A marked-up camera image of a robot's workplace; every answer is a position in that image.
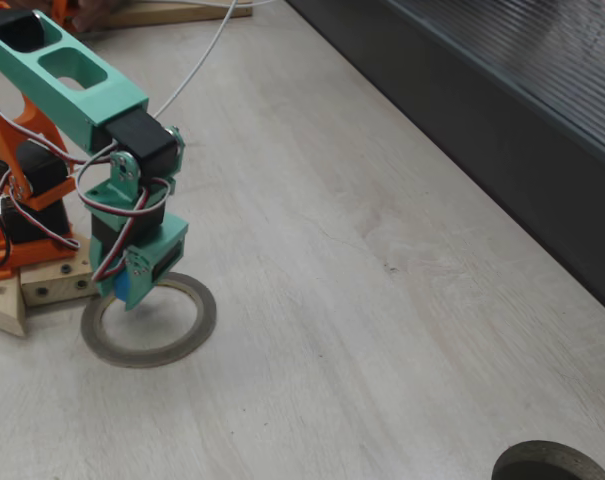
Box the blue cube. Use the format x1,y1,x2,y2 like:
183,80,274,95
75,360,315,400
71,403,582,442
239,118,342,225
112,272,132,304

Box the person's hand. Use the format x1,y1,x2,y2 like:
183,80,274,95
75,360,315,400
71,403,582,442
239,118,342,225
72,0,134,30

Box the wooden block with screw holes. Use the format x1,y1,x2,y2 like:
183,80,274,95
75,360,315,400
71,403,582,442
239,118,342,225
19,247,105,308

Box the triangular wooden wedge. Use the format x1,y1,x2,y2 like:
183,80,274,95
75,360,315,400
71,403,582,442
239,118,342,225
0,272,29,339

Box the light wooden plank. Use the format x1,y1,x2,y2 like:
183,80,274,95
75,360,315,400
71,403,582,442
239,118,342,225
76,0,254,34

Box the ribbed translucent desk partition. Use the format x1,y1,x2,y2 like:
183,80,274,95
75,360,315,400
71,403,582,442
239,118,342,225
286,0,605,324

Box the grey tape ring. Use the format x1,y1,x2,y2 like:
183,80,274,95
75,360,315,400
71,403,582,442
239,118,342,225
80,272,217,370

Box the white cable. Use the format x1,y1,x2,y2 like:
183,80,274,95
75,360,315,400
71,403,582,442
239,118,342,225
153,0,278,119

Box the round table cable hole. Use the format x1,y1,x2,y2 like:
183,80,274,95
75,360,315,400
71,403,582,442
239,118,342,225
490,439,605,480

